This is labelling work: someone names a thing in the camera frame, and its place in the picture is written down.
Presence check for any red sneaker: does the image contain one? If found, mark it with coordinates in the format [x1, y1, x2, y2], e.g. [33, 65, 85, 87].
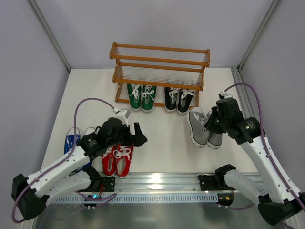
[114, 145, 134, 178]
[102, 146, 116, 177]

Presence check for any grey sneaker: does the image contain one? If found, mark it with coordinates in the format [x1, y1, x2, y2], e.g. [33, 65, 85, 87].
[187, 107, 210, 148]
[205, 109, 223, 149]

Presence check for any blue sneaker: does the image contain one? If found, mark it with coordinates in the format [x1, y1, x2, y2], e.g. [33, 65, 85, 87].
[78, 127, 96, 171]
[64, 127, 81, 154]

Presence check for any black sneaker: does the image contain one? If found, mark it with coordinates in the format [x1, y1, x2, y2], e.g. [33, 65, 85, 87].
[177, 89, 195, 115]
[164, 87, 180, 112]

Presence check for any green sneaker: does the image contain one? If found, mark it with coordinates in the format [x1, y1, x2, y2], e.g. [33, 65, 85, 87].
[142, 85, 157, 112]
[127, 83, 142, 111]

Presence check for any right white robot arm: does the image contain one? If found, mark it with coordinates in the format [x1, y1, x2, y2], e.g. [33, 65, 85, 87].
[205, 98, 305, 226]

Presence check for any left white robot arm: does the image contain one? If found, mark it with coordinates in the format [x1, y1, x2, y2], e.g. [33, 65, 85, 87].
[11, 117, 147, 223]

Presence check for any wooden shoe shelf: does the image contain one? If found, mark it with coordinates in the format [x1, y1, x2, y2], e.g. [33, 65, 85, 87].
[109, 42, 210, 106]

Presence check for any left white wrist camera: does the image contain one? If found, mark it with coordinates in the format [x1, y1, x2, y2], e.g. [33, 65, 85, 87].
[112, 108, 131, 126]

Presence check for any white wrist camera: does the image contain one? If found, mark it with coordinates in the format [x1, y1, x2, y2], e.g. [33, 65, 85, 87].
[112, 108, 131, 126]
[218, 91, 233, 99]

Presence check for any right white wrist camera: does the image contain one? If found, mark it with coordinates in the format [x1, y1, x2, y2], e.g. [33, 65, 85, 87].
[218, 91, 233, 99]

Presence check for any aluminium right side rail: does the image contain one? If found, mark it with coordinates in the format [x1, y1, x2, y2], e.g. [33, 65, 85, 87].
[231, 66, 259, 120]

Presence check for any aluminium rail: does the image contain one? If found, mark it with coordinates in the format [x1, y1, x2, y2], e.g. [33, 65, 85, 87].
[28, 173, 289, 194]
[231, 66, 259, 120]

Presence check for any aluminium front rail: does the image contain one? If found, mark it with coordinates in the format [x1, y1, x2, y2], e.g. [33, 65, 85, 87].
[28, 173, 289, 194]

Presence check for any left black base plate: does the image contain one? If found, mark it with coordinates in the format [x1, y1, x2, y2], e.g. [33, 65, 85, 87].
[100, 177, 115, 193]

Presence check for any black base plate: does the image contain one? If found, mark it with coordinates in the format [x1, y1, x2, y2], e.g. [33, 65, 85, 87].
[197, 174, 233, 191]
[100, 177, 115, 193]

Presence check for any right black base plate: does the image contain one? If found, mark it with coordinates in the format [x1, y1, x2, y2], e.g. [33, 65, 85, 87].
[197, 174, 233, 191]

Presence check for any slotted grey cable duct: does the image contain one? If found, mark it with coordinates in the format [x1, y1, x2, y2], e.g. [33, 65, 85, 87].
[54, 192, 218, 204]

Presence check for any right aluminium corner post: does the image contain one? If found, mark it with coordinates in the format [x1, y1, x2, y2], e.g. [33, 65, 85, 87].
[237, 0, 283, 71]

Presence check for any aluminium corner post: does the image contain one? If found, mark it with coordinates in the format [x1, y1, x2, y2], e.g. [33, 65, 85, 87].
[27, 0, 71, 72]
[237, 0, 283, 71]

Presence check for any left aluminium corner post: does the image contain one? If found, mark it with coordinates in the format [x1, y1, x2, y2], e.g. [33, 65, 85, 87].
[27, 0, 71, 72]

